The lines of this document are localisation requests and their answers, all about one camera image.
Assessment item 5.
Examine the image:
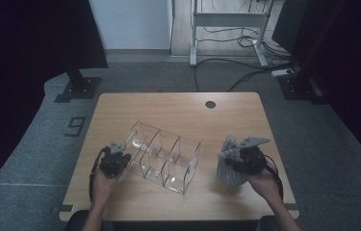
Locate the black cable bundle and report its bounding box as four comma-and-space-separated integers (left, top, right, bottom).
196, 27, 292, 61

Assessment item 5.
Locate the left hand-held gripper cable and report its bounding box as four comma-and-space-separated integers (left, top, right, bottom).
89, 146, 110, 203

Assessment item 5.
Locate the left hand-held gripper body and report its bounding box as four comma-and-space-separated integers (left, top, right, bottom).
98, 141, 127, 179

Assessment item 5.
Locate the white power strip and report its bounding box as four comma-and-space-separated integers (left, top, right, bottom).
271, 67, 296, 78

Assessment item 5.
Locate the hand-held gripper cable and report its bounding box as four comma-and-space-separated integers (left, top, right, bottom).
263, 153, 284, 200
89, 146, 110, 203

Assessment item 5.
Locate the person's leg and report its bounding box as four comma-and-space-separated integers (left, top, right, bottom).
65, 210, 90, 231
259, 215, 279, 231

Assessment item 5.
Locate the person's right leg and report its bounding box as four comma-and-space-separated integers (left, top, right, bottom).
259, 215, 279, 231

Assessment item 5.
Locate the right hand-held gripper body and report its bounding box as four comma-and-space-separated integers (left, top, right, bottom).
237, 136, 271, 176

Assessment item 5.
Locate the person's left leg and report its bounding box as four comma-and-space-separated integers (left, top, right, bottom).
65, 210, 90, 231

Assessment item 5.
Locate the right hand-held gripper cable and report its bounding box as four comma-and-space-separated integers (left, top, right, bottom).
263, 153, 284, 200

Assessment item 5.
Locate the black stand base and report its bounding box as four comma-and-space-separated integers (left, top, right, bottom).
53, 68, 102, 104
277, 73, 330, 105

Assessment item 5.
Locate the clear acrylic divided organizer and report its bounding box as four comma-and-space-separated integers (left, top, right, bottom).
121, 119, 202, 195

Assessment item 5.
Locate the white desk frame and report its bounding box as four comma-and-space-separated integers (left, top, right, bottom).
189, 0, 277, 67

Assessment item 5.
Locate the person's right hand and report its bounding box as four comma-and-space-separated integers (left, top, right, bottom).
248, 162, 282, 201

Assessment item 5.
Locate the grey fluffy cloth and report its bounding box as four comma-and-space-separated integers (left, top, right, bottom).
216, 135, 249, 187

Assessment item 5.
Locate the person's left hand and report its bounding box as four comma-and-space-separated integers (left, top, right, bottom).
90, 168, 120, 205

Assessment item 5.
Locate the dark curtain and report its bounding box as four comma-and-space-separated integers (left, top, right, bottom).
272, 0, 361, 174
0, 0, 109, 206

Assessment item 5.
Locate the black floor cable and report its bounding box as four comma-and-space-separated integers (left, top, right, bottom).
193, 57, 295, 93
227, 66, 295, 93

